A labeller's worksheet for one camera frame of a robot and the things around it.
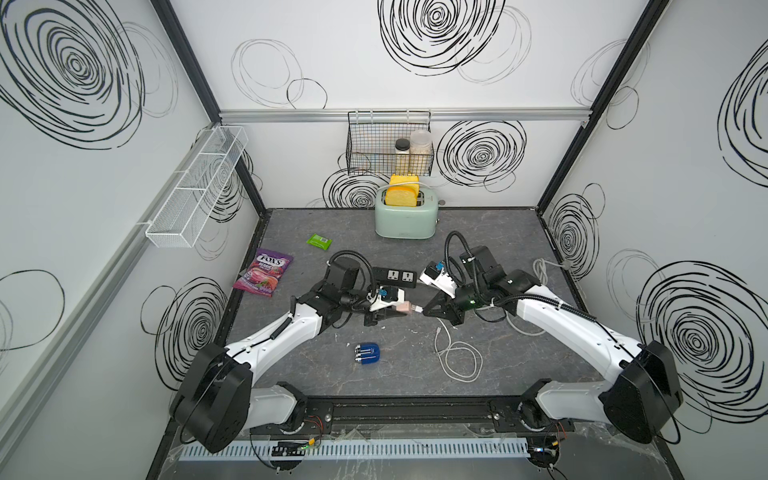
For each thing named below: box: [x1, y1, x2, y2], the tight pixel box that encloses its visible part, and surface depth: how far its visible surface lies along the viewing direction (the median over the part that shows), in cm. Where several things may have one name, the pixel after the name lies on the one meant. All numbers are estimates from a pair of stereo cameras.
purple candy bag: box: [232, 248, 294, 298], surface depth 100 cm
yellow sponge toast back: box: [389, 174, 419, 187], surface depth 104 cm
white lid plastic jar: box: [410, 129, 433, 175], surface depth 86 cm
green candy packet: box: [306, 233, 333, 251], surface depth 111 cm
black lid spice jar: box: [395, 138, 411, 175], surface depth 87 cm
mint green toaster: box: [374, 188, 439, 240], surface depth 104 cm
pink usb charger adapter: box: [396, 300, 412, 313], surface depth 74 cm
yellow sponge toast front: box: [385, 186, 417, 207], surface depth 101 cm
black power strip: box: [372, 266, 417, 288], surface depth 100 cm
